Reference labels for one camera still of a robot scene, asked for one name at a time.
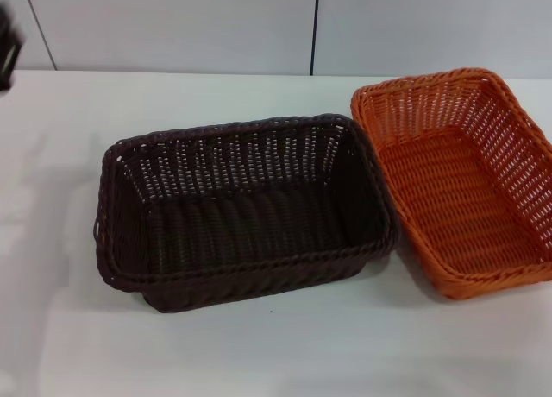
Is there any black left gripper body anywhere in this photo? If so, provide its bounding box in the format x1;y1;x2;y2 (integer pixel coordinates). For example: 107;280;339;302
0;0;26;92

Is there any orange woven basket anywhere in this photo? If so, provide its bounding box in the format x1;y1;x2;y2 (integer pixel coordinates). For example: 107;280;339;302
349;67;552;302

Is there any dark brown woven basket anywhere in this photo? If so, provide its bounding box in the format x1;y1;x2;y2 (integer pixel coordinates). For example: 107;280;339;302
91;113;403;315

